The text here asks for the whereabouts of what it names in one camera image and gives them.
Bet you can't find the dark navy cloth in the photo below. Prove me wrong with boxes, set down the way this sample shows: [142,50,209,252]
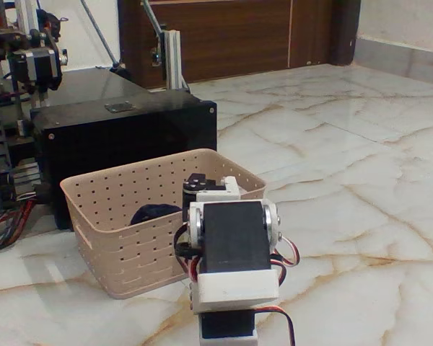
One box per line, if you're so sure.
[129,203,184,227]

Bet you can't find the beige perforated plastic basket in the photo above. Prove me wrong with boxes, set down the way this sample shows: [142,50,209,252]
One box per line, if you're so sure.
[59,148,268,301]

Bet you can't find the black machine base box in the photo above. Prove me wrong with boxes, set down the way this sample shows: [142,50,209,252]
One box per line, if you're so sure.
[30,68,219,231]

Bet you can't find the small metal plate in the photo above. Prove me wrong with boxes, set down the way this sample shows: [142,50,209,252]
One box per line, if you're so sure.
[105,102,135,114]

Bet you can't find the brown wooden door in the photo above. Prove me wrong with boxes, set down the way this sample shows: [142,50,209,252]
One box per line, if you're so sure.
[118,0,359,89]

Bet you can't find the short threaded metal rod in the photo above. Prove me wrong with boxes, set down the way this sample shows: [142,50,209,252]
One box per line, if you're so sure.
[141,0,167,37]

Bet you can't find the long threaded metal rod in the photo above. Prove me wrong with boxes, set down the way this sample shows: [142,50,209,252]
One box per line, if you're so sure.
[80,0,126,71]

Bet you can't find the black silver stepper motor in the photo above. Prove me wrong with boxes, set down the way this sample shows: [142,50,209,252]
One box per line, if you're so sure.
[8,48,64,91]

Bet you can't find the servo cable with black plug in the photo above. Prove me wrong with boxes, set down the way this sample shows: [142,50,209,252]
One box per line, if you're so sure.
[173,223,201,285]

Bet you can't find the looped servo cable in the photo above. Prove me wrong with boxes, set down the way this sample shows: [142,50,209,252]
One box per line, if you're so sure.
[268,233,301,289]

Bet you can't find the aluminium extrusion post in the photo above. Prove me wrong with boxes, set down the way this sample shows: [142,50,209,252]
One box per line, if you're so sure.
[161,30,191,92]

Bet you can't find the servo cable at arm base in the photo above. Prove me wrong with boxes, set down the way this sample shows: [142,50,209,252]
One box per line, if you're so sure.
[254,305,297,346]

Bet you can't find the red black wire bundle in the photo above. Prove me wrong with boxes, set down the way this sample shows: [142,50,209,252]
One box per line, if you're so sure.
[0,196,38,254]

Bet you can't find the black printer frame mechanism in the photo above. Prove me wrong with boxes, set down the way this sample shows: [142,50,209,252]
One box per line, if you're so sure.
[0,0,70,217]

